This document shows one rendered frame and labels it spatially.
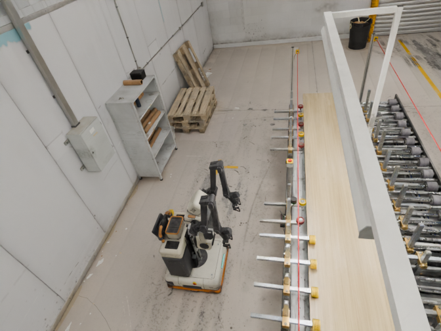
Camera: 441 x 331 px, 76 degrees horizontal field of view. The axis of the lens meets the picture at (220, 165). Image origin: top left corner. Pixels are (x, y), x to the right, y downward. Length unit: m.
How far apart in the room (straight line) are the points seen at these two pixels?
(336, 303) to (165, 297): 2.03
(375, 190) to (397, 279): 0.35
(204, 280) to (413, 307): 2.71
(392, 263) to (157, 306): 3.11
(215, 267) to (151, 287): 0.89
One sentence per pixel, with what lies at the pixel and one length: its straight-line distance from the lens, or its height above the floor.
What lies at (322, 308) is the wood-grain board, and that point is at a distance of 2.64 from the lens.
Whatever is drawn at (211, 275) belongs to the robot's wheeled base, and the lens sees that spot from 3.48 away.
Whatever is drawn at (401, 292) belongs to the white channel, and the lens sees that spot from 1.02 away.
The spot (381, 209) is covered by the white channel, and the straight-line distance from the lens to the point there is 1.18.
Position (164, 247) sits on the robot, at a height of 0.81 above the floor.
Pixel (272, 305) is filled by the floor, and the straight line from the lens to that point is 3.59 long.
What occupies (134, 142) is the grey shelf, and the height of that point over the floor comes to 0.85.
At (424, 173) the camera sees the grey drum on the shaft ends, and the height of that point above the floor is 0.84.
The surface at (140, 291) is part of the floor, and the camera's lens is 3.98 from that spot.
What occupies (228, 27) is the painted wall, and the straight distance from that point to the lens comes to 10.17.
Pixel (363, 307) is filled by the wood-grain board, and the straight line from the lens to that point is 2.71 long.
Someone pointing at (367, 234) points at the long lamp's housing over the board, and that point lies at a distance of 1.26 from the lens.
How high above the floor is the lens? 3.33
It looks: 41 degrees down
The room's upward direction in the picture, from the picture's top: 11 degrees counter-clockwise
